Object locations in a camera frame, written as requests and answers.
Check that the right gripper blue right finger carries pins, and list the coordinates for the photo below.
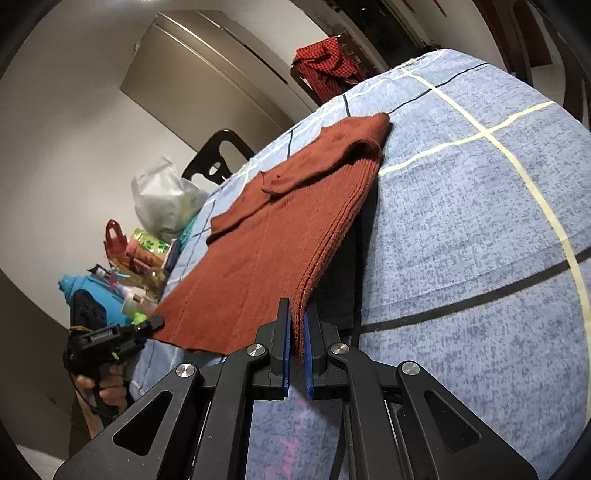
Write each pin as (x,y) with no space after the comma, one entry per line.
(318,336)

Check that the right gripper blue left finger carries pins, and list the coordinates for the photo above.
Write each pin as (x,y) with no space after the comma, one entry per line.
(280,351)

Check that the rust red knit sweater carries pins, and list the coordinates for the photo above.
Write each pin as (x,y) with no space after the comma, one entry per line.
(276,240)

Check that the person's left hand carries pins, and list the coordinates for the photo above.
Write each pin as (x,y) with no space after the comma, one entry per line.
(111,387)

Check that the green frog shaped jar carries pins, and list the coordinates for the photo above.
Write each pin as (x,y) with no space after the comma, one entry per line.
(138,318)

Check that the blue plastic container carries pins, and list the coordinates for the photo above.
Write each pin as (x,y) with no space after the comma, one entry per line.
(92,303)

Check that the pink spray bottle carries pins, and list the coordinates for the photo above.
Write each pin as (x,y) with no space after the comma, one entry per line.
(110,279)

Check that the green leaf patterned packet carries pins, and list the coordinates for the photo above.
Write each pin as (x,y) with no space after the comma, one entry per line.
(150,243)

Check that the navy blue pouch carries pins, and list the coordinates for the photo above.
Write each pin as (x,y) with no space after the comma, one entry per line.
(172,255)

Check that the white plastic bag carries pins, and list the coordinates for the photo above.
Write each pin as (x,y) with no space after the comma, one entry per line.
(164,202)

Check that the blue grid patterned bedsheet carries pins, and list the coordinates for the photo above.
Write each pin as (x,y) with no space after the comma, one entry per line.
(476,245)

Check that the wooden chair under checkered cloth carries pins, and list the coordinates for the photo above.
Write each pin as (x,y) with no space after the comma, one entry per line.
(354,51)

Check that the red checkered cloth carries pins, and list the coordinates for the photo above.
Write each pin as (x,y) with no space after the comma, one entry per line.
(327,69)

